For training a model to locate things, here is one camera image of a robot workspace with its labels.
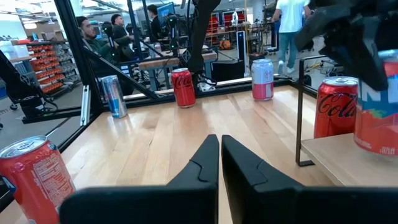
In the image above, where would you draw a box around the storage rack with orange bins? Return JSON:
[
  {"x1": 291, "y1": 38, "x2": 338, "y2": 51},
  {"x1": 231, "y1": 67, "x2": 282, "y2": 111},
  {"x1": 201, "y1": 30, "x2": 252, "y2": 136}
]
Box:
[{"x1": 26, "y1": 40, "x2": 82, "y2": 96}]

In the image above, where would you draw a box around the orange Fanta can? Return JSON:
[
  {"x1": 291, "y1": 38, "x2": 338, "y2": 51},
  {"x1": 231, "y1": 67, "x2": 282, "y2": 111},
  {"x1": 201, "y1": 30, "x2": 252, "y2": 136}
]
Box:
[{"x1": 353, "y1": 49, "x2": 398, "y2": 157}]

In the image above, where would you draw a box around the white-edged computer tower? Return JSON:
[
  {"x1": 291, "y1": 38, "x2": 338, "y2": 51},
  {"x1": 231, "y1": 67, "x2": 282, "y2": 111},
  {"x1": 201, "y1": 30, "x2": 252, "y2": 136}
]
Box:
[{"x1": 236, "y1": 30, "x2": 248, "y2": 75}]

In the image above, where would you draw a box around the red bin shelving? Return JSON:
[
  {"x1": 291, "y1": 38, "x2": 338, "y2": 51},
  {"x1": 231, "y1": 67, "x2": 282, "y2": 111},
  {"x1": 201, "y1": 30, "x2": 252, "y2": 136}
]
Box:
[{"x1": 206, "y1": 9, "x2": 246, "y2": 35}]

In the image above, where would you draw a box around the blue silver Red Bull can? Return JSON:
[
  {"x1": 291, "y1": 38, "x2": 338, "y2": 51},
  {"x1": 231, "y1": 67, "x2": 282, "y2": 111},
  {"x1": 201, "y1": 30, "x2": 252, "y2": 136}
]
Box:
[{"x1": 99, "y1": 75, "x2": 129, "y2": 119}]

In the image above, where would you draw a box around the person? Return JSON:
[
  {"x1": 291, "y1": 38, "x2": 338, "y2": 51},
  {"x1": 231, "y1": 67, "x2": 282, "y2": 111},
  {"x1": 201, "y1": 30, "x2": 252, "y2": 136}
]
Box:
[
  {"x1": 272, "y1": 0, "x2": 312, "y2": 75},
  {"x1": 111, "y1": 14, "x2": 135, "y2": 60},
  {"x1": 76, "y1": 16, "x2": 134, "y2": 94},
  {"x1": 147, "y1": 4, "x2": 163, "y2": 43}
]

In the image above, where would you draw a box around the red Coca-Cola can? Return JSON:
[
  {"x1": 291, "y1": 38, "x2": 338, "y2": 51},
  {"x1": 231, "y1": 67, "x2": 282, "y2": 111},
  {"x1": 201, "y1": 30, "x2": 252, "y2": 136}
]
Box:
[
  {"x1": 313, "y1": 76, "x2": 359, "y2": 139},
  {"x1": 170, "y1": 67, "x2": 197, "y2": 109}
]

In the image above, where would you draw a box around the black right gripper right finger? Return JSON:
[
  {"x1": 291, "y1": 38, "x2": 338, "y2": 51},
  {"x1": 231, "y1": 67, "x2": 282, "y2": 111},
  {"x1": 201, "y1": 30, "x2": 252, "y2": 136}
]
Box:
[{"x1": 221, "y1": 134, "x2": 398, "y2": 224}]

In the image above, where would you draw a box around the black equipment stand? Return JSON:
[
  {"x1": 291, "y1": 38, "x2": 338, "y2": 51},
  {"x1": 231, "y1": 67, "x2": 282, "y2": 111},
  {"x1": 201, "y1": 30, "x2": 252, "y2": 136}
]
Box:
[{"x1": 0, "y1": 49, "x2": 59, "y2": 121}]

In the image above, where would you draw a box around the black box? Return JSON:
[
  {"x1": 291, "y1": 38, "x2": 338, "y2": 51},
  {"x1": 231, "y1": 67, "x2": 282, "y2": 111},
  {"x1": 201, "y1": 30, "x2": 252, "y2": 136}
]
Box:
[{"x1": 211, "y1": 59, "x2": 246, "y2": 82}]

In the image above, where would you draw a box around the pink and white soda can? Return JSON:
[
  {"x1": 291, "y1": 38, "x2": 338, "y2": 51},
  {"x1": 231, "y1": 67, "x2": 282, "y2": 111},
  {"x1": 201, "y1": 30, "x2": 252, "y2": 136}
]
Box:
[{"x1": 251, "y1": 58, "x2": 275, "y2": 101}]

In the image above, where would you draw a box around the wooden shelf with black frame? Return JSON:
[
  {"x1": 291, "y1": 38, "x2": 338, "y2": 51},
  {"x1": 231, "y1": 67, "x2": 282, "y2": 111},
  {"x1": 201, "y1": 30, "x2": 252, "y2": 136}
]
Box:
[{"x1": 295, "y1": 55, "x2": 398, "y2": 187}]

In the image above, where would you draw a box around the black camera on stand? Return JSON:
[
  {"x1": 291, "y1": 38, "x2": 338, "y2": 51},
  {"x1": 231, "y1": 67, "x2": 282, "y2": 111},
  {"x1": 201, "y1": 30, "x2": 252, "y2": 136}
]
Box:
[
  {"x1": 101, "y1": 21, "x2": 121, "y2": 63},
  {"x1": 166, "y1": 12, "x2": 180, "y2": 57}
]

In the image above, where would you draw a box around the orange can with nutrition label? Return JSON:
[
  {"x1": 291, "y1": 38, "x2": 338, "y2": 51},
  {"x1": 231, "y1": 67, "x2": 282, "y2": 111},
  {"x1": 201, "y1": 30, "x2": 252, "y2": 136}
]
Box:
[{"x1": 0, "y1": 135, "x2": 76, "y2": 224}]

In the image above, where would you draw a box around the wooden workbench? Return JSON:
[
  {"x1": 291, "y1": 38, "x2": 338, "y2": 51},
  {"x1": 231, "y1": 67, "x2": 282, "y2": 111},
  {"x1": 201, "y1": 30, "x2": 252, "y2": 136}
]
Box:
[{"x1": 138, "y1": 46, "x2": 218, "y2": 91}]

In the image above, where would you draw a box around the silver metal bracket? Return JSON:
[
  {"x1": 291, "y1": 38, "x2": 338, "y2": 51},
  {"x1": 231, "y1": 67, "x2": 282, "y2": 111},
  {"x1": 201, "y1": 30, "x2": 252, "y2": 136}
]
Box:
[{"x1": 80, "y1": 84, "x2": 91, "y2": 127}]

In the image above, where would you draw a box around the computer monitor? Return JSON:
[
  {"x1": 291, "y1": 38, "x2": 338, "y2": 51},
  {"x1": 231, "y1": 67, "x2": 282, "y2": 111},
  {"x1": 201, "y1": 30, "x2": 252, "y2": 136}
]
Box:
[{"x1": 157, "y1": 2, "x2": 176, "y2": 26}]

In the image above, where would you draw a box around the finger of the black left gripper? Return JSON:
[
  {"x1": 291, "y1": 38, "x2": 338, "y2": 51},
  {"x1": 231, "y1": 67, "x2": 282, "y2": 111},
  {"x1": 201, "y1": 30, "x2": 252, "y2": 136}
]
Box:
[
  {"x1": 294, "y1": 4, "x2": 355, "y2": 50},
  {"x1": 322, "y1": 18, "x2": 389, "y2": 91}
]

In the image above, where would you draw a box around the black aluminium table frame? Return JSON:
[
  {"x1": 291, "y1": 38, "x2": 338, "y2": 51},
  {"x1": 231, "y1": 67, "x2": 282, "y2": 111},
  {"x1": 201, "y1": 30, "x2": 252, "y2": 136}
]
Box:
[{"x1": 21, "y1": 0, "x2": 318, "y2": 153}]

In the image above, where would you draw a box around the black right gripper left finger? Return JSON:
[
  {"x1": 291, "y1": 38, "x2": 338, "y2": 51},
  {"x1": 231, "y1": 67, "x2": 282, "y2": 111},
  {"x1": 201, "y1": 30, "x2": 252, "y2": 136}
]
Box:
[{"x1": 58, "y1": 134, "x2": 221, "y2": 224}]

